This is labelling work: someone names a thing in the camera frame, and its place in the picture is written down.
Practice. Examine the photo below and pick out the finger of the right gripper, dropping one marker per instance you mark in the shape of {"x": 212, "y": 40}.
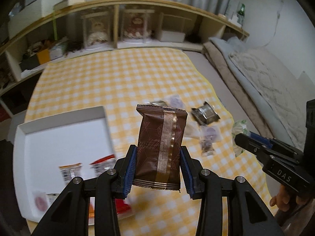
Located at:
{"x": 258, "y": 138}
{"x": 265, "y": 149}

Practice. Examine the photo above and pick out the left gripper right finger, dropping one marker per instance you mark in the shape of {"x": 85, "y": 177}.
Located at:
{"x": 190, "y": 169}

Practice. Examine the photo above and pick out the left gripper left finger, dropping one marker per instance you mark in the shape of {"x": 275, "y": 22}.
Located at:
{"x": 126, "y": 169}

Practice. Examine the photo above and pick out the brown chocolate bar packet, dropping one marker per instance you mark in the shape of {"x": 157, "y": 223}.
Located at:
{"x": 158, "y": 149}

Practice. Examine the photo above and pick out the person's right hand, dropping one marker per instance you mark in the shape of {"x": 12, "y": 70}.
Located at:
{"x": 283, "y": 198}

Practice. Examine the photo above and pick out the red snack bar packet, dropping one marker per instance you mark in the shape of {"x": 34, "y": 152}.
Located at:
{"x": 103, "y": 164}

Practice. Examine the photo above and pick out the clear purple cookie packet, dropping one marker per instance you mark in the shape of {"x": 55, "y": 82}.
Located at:
{"x": 209, "y": 136}

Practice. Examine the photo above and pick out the folded beige grey blankets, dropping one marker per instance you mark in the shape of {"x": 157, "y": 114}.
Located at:
{"x": 273, "y": 99}

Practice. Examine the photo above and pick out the dark foil square packet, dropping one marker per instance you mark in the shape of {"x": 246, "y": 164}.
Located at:
{"x": 205, "y": 114}

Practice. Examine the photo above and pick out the orange snack bar packet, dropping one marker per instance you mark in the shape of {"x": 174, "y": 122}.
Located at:
{"x": 69, "y": 172}

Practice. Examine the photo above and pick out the clear purple disc packet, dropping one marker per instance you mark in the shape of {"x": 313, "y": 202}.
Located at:
{"x": 175, "y": 101}

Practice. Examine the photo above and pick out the dark foil snack packet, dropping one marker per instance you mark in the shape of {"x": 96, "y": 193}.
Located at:
{"x": 159, "y": 103}

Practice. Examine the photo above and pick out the silver foil snack packet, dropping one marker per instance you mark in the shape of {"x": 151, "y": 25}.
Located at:
{"x": 51, "y": 197}

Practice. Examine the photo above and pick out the white cardboard tray box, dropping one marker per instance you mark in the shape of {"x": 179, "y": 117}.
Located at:
{"x": 42, "y": 145}

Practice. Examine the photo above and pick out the pink disc snack packet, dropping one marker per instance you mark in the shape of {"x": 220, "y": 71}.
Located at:
{"x": 40, "y": 200}

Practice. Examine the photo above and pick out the green glass bottle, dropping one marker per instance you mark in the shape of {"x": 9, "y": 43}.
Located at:
{"x": 241, "y": 15}

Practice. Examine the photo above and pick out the small white box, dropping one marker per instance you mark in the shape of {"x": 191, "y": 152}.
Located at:
{"x": 171, "y": 36}

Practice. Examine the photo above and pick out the cream dressed doll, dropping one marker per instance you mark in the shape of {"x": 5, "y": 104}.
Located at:
{"x": 96, "y": 29}

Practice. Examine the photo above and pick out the red dressed doll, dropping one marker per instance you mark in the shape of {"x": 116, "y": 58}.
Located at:
{"x": 136, "y": 26}

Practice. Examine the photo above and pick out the orange box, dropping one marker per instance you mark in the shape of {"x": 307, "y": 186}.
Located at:
{"x": 43, "y": 56}

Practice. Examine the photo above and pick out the wooden shelf unit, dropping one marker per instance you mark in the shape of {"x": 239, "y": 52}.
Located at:
{"x": 61, "y": 32}

